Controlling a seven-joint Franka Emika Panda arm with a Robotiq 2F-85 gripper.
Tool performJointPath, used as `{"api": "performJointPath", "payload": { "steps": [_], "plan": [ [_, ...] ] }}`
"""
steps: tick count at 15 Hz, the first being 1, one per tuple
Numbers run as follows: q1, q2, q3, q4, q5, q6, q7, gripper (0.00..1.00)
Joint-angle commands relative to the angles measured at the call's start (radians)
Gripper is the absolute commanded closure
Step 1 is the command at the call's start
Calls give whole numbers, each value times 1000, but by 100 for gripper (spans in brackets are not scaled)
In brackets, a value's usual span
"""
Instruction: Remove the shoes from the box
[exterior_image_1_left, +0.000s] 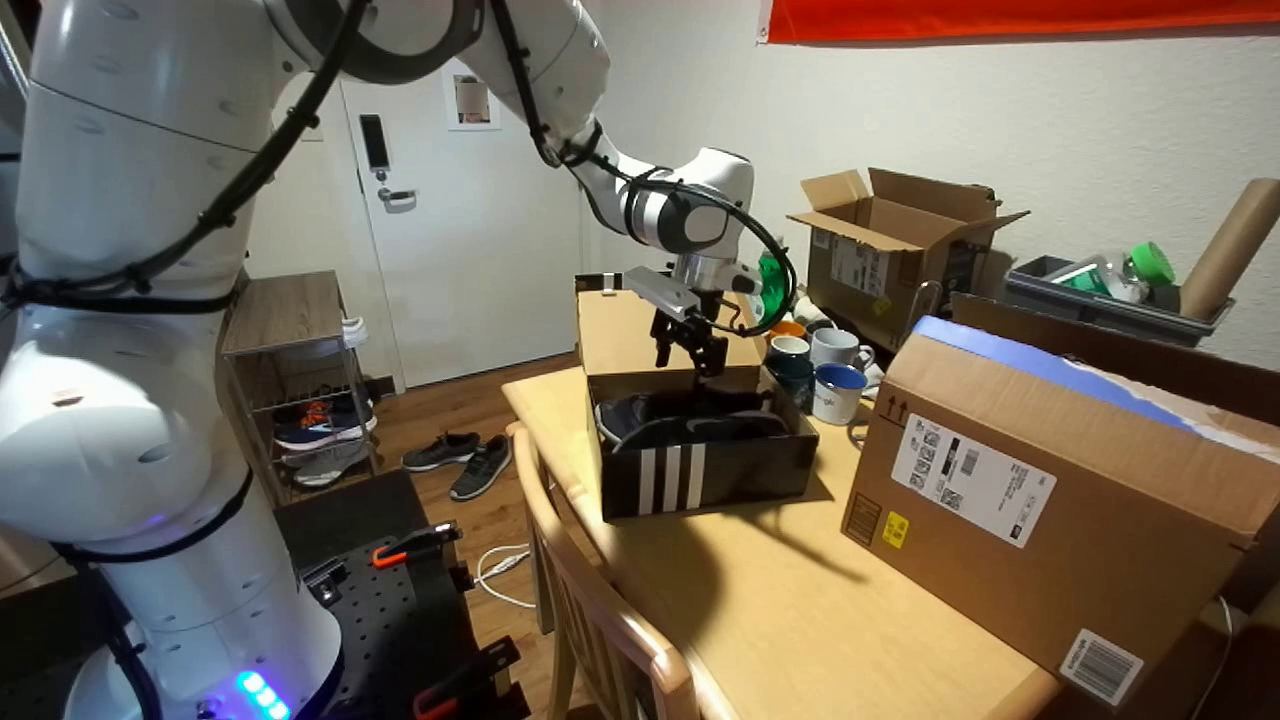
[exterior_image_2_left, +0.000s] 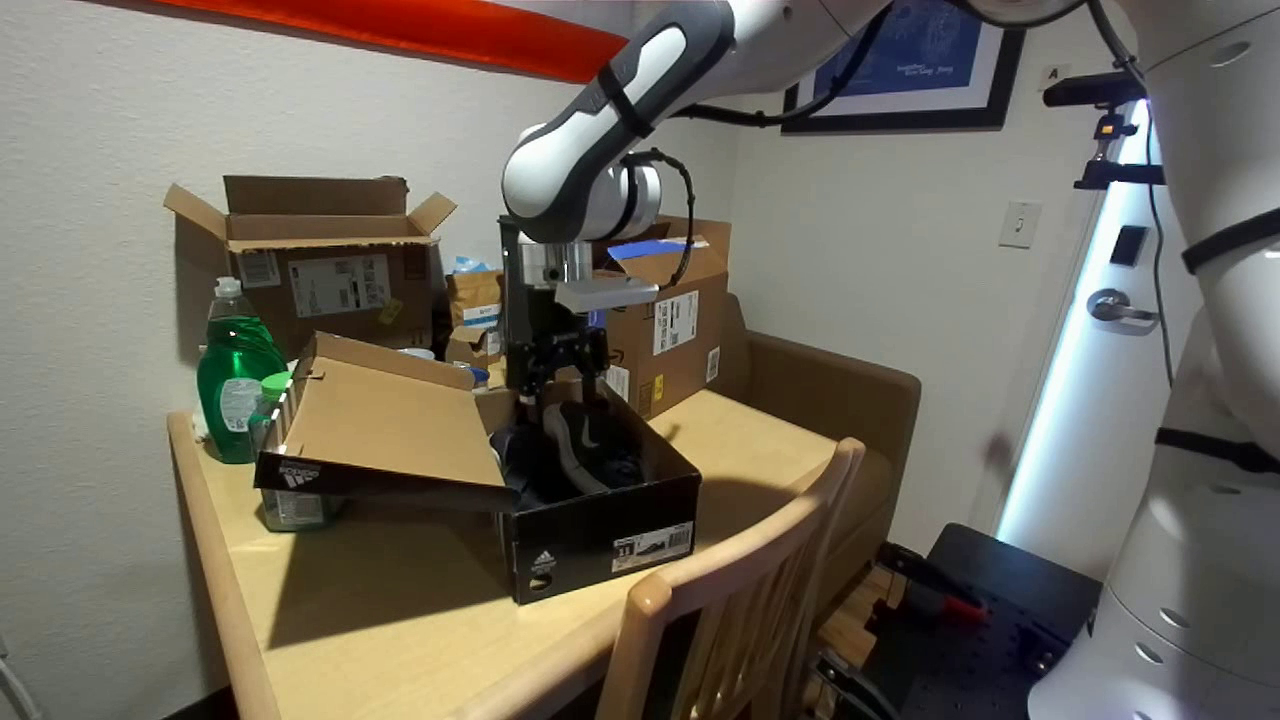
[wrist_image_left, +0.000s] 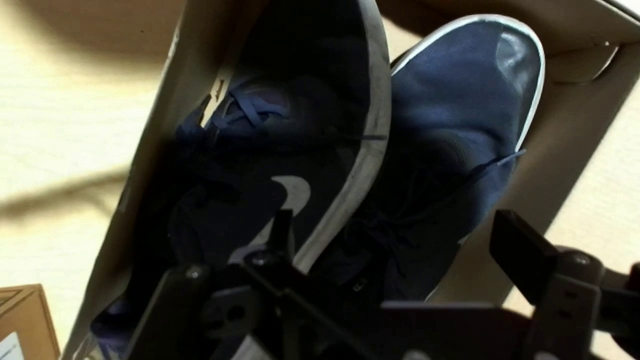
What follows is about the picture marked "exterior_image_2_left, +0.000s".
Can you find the open cardboard box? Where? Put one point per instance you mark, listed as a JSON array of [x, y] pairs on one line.
[[323, 267]]

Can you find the black framed blue picture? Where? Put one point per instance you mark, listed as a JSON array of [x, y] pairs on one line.
[[920, 61]]

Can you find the red wall banner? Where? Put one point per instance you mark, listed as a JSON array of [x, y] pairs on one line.
[[401, 28]]

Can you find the small cardboard box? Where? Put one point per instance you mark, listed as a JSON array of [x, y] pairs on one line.
[[479, 313]]

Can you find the large labelled cardboard box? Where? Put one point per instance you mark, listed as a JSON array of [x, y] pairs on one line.
[[666, 323]]

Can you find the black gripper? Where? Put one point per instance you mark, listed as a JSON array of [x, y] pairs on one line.
[[544, 341]]

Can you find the black camera on mount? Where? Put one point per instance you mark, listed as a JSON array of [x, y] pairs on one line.
[[1103, 93]]

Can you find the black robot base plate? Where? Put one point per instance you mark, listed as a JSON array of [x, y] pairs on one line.
[[985, 612]]

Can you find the black striped shoe box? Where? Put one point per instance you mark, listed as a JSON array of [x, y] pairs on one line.
[[401, 415]]

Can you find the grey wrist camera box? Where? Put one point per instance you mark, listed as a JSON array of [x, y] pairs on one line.
[[605, 288]]

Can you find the white light switch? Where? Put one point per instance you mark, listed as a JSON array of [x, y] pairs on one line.
[[1023, 225]]

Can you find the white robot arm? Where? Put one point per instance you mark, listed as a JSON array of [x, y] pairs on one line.
[[1202, 335]]

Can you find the navy sneaker with white sole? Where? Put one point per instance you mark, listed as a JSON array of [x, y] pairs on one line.
[[585, 446]]

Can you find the light wooden chair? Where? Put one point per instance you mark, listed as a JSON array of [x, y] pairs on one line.
[[735, 587]]

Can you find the white door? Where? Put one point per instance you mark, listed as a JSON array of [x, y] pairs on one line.
[[1095, 424]]

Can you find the orange black clamp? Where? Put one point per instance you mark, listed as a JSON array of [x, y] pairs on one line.
[[941, 593]]

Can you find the green dish soap bottle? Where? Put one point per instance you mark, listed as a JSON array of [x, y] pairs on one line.
[[241, 383]]

